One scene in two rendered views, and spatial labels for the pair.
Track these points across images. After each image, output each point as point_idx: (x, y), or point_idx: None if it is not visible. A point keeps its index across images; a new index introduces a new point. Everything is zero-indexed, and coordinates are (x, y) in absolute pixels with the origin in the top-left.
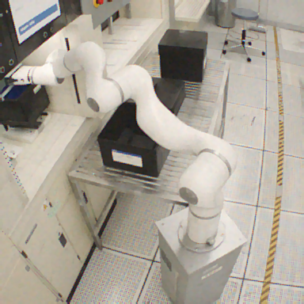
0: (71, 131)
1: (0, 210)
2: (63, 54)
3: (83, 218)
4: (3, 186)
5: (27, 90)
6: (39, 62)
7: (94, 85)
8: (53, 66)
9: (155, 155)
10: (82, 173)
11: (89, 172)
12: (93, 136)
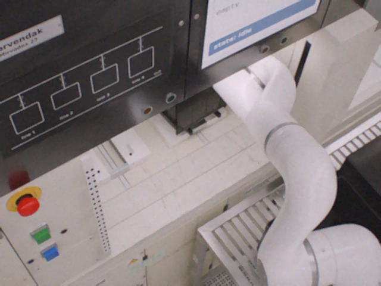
0: (241, 168)
1: (50, 269)
2: (275, 117)
3: (190, 266)
4: (74, 244)
5: None
6: None
7: (278, 256)
8: (250, 114)
9: None
10: (219, 242)
11: (229, 246)
12: (273, 185)
